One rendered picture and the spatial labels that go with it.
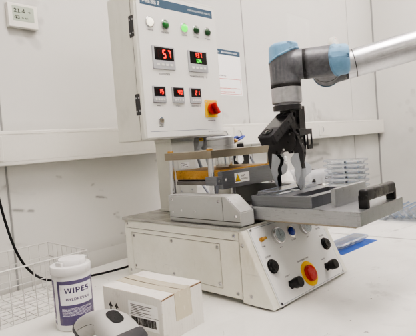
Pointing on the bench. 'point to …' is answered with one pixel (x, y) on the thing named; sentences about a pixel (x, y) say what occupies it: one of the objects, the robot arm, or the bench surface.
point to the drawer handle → (389, 189)
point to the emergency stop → (311, 273)
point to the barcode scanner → (107, 324)
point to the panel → (293, 259)
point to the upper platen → (196, 177)
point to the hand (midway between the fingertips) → (288, 185)
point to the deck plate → (160, 217)
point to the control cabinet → (166, 81)
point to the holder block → (297, 198)
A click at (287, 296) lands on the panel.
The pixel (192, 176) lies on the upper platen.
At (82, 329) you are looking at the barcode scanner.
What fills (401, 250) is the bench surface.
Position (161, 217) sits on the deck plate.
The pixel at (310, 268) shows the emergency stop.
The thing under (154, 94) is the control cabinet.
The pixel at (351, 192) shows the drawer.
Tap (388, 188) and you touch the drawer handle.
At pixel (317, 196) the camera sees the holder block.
